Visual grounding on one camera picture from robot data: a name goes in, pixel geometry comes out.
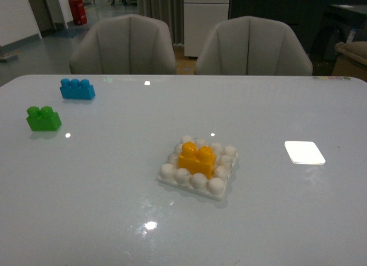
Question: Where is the yellow toy block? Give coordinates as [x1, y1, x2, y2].
[178, 142, 216, 179]

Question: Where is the blue toy block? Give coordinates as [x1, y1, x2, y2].
[60, 78, 95, 100]

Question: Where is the green toy block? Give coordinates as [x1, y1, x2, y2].
[26, 106, 62, 131]

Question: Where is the left grey armchair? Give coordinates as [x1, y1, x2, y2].
[69, 14, 177, 75]

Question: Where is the grey armchair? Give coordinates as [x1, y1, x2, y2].
[69, 14, 177, 75]
[195, 16, 313, 76]

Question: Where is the right grey armchair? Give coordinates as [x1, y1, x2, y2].
[195, 16, 313, 76]

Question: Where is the white drawer cabinet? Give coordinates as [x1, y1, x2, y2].
[183, 0, 230, 57]

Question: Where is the grey curtain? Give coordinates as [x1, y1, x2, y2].
[137, 0, 184, 45]

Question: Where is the coloured sticker strip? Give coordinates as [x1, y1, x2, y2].
[312, 76, 351, 80]

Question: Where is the red bin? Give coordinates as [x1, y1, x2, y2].
[68, 0, 87, 25]

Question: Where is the dark counter cabinet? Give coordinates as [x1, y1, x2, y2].
[229, 0, 366, 61]

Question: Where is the white studded base plate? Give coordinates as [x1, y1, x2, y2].
[157, 135, 238, 201]

